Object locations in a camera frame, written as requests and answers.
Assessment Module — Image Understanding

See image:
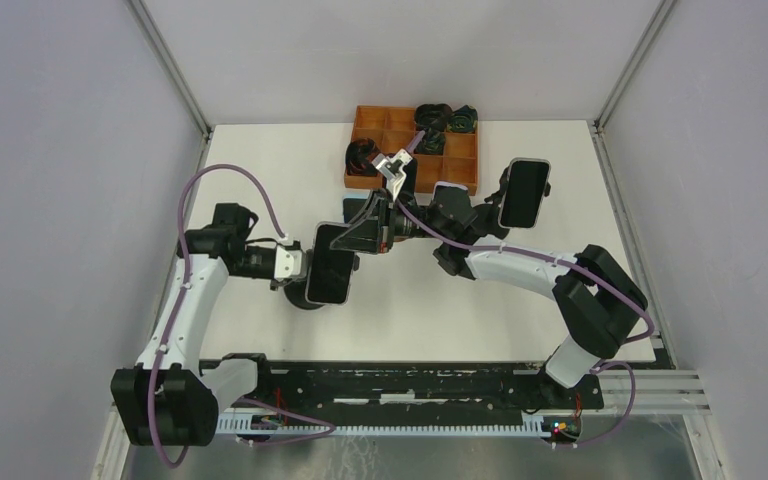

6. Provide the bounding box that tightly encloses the black coiled strap middle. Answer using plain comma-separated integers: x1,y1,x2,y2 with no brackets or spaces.
418,128,449,156

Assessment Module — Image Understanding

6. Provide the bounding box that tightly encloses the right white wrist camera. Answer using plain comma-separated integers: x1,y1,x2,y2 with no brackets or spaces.
372,149,418,200

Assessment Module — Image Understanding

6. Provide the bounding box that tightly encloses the phone with white case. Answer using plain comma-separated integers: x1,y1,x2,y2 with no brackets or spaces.
429,181,473,221

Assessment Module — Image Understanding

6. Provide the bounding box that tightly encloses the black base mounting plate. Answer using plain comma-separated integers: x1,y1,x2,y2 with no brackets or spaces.
249,357,605,426

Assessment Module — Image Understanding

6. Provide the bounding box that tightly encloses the phone with blue case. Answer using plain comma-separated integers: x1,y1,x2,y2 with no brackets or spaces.
342,191,375,226

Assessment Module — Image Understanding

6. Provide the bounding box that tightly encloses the orange compartment tray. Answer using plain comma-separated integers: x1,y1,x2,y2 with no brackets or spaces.
343,103,479,195

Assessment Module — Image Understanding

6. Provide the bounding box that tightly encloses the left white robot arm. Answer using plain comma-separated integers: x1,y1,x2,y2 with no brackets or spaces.
110,203,309,447

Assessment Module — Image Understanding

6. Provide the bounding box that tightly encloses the black coiled strap front left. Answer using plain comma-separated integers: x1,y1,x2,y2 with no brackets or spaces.
346,138,385,179

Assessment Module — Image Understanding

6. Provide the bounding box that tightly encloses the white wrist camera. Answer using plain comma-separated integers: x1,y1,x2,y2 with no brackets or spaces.
372,149,418,200
273,240,306,281

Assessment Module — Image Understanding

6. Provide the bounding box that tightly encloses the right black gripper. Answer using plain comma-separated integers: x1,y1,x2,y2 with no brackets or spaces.
330,185,452,252

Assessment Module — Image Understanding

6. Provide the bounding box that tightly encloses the blue toothed cable duct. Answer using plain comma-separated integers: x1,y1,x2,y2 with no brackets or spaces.
215,411,552,439

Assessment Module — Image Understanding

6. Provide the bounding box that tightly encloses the black round phone stand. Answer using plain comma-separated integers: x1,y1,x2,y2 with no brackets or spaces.
283,282,324,311

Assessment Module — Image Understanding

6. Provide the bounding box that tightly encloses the phone with clear case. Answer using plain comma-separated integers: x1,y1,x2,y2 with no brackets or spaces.
305,222,356,305

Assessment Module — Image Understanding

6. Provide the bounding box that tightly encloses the black green coiled strap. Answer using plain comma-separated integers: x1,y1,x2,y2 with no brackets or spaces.
448,105,479,134

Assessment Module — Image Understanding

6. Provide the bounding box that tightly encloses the black coiled strap top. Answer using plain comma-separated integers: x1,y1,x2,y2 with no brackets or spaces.
414,103,453,132

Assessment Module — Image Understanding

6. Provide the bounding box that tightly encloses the phone with pale case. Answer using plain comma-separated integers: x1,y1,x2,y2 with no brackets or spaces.
498,157,551,229

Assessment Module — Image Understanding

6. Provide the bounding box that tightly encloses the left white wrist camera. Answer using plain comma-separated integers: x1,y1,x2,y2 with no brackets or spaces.
273,240,306,281

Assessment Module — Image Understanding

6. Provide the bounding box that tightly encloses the black phone stand right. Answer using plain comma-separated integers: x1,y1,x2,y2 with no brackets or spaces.
470,167,510,240

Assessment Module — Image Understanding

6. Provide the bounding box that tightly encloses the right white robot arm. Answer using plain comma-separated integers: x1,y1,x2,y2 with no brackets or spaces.
328,182,648,408

